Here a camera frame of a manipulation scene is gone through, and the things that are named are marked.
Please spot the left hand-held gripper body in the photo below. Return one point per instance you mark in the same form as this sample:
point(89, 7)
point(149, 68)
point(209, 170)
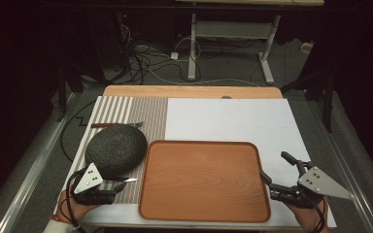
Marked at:
point(89, 179)

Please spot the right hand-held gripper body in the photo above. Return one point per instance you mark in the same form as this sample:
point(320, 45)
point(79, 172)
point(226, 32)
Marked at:
point(320, 185)

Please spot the wooden tray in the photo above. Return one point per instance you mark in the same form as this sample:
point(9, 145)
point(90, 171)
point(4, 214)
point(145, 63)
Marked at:
point(204, 181)

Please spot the person's left hand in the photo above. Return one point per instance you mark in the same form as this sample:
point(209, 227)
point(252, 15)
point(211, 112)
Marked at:
point(74, 208)

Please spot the person's right hand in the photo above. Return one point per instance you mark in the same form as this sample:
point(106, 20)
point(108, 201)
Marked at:
point(307, 216)

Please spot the dark textured round plate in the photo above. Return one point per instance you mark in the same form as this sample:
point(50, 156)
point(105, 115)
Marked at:
point(115, 150)

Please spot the white board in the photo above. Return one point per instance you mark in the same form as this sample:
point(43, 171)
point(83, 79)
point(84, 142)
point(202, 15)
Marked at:
point(233, 119)

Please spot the black metal stand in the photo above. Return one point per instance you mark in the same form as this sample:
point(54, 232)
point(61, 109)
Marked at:
point(327, 97)
point(62, 97)

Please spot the striped woven placemat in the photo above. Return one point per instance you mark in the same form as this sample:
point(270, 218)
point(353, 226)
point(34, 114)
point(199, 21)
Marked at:
point(142, 113)

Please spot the small white box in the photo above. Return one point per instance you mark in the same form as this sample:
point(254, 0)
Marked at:
point(307, 47)

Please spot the wooden table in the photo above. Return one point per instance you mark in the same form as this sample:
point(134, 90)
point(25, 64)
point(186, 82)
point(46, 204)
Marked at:
point(191, 91)

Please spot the white power adapter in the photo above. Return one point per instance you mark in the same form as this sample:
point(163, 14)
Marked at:
point(174, 55)

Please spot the aluminium rail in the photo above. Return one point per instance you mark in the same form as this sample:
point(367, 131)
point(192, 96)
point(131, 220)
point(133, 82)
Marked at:
point(349, 171)
point(29, 168)

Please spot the white metal desk frame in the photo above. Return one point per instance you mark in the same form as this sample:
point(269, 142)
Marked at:
point(233, 30)

